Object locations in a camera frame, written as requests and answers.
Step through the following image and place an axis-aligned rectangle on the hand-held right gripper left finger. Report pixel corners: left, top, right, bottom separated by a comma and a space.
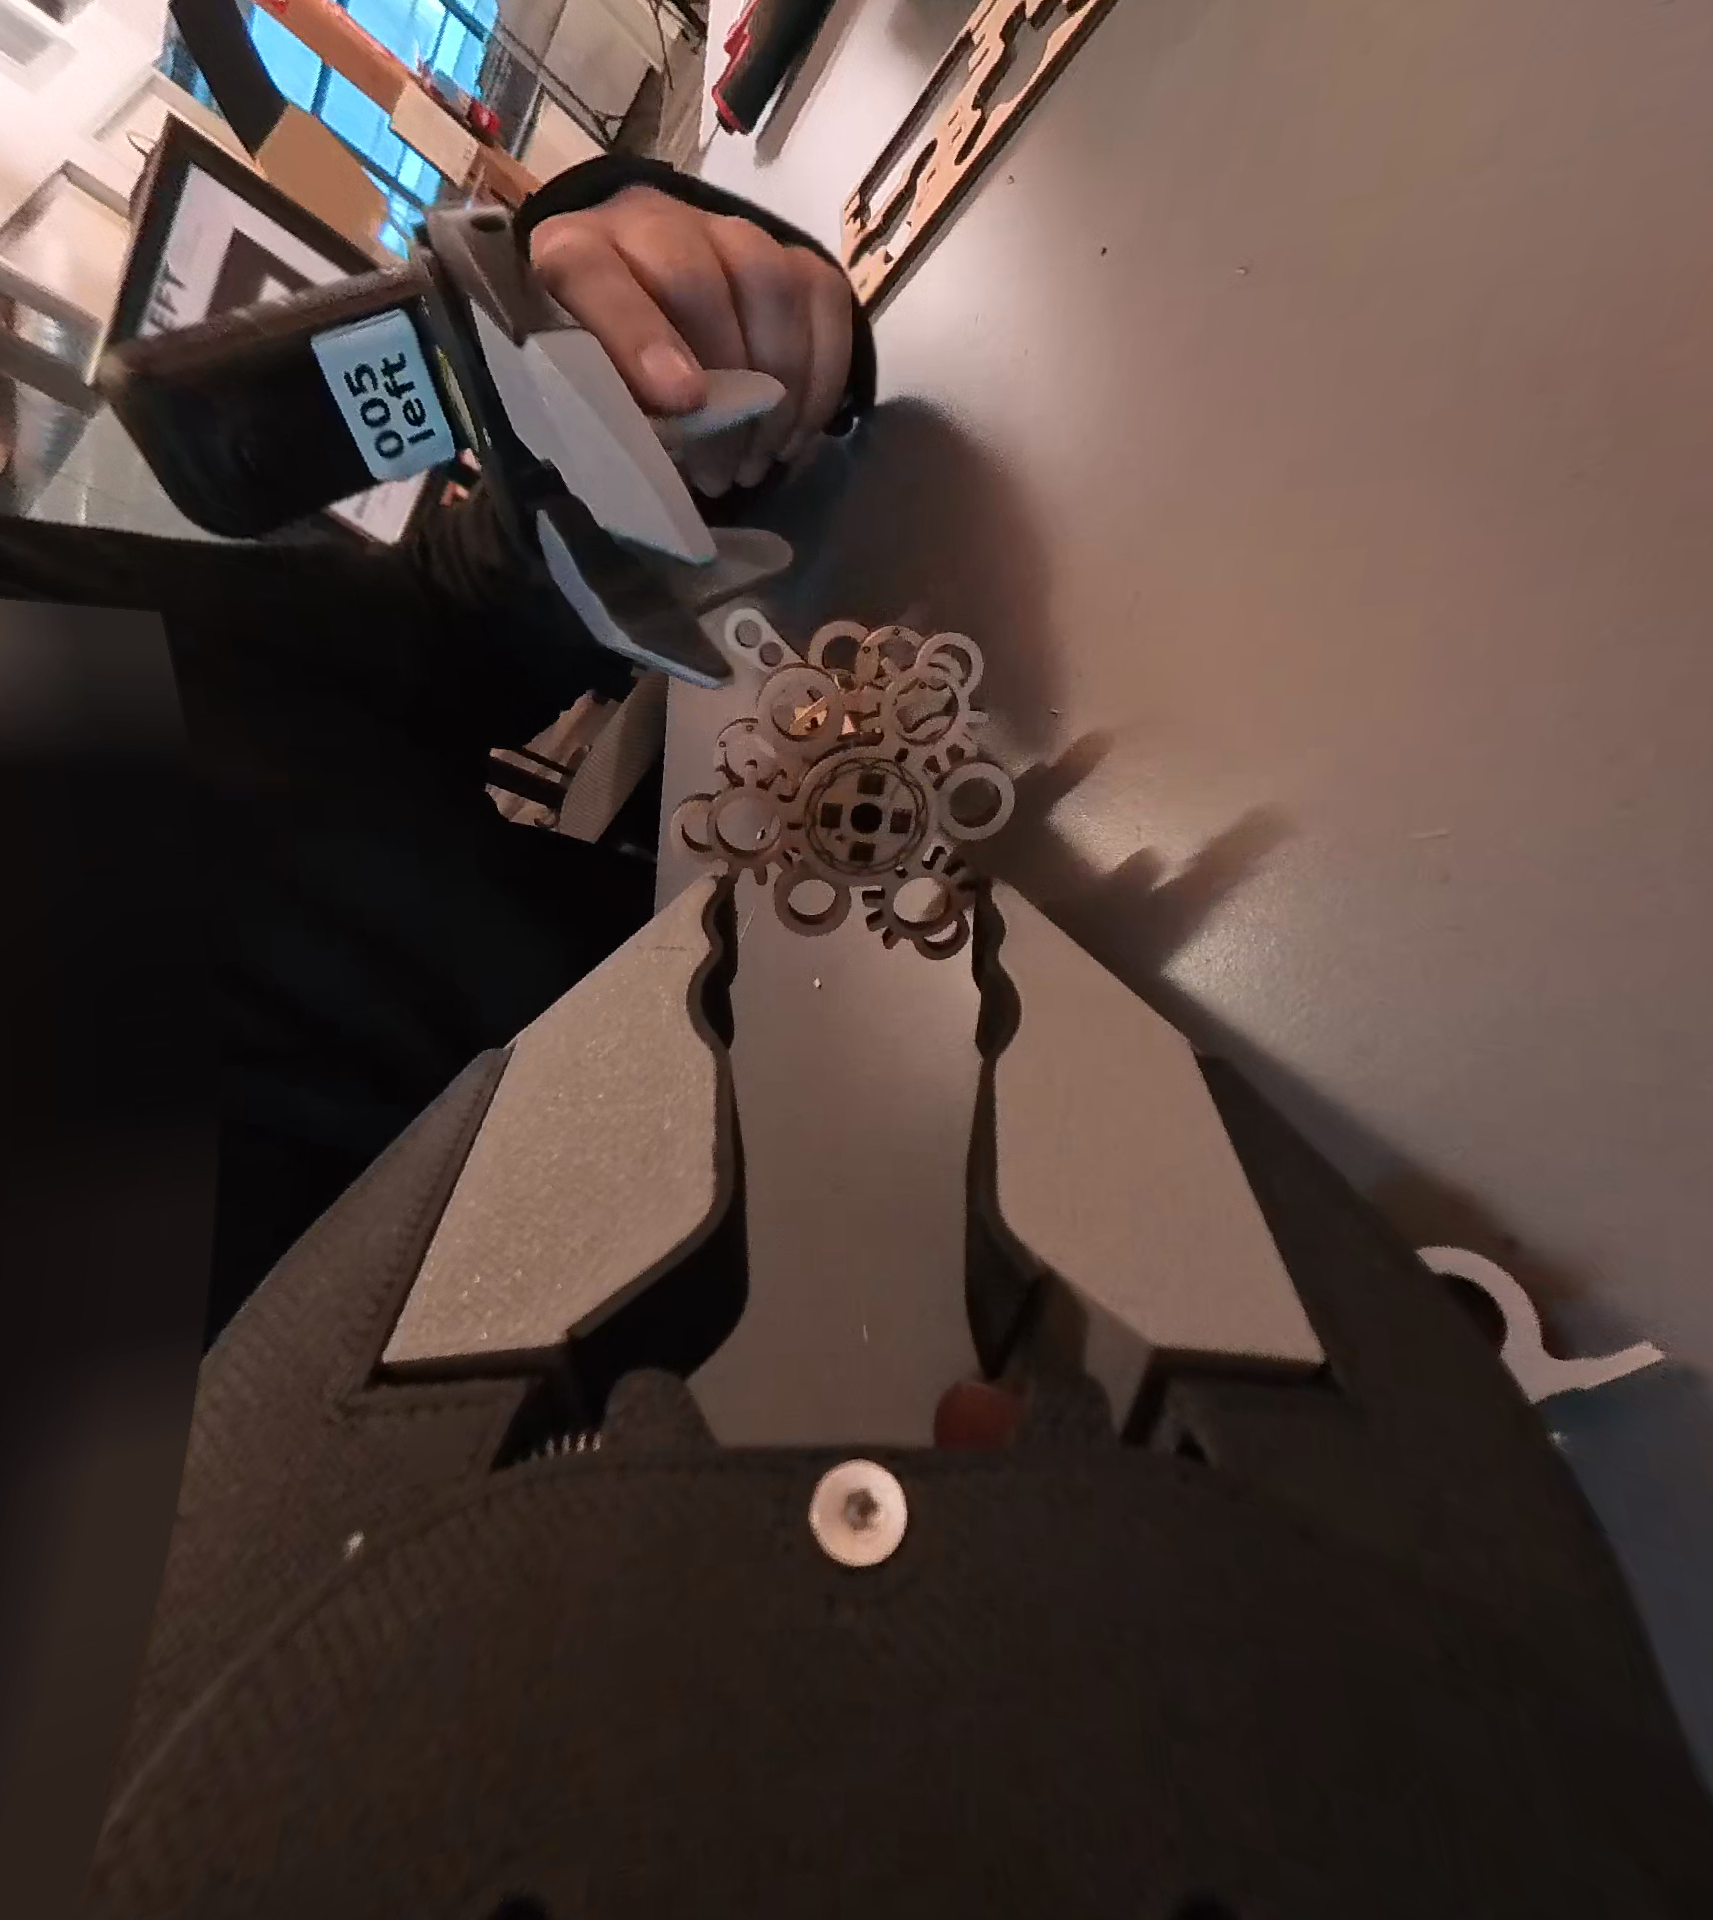
378, 867, 742, 1379

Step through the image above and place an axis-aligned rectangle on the person's left hand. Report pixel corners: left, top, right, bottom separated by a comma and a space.
536, 188, 859, 499

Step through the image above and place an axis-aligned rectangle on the person's left forearm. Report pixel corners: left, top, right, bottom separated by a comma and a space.
390, 157, 883, 721

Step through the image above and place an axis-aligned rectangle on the small wooden ring part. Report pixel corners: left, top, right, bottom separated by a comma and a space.
1421, 1240, 1669, 1408

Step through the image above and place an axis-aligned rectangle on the cut-out plywood part sheet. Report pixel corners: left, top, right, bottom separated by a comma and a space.
842, 0, 1120, 309

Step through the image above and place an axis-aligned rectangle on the black white marker sign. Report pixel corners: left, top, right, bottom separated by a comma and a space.
107, 119, 397, 351

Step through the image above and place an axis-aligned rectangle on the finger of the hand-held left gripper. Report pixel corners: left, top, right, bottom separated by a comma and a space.
536, 510, 733, 695
473, 318, 722, 572

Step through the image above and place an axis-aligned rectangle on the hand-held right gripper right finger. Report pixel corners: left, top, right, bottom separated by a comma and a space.
962, 876, 1327, 1373

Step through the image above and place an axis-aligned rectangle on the cardboard box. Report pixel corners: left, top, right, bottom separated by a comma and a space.
256, 96, 405, 227

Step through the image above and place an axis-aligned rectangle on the wooden gear model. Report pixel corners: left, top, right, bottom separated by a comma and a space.
672, 606, 1019, 963

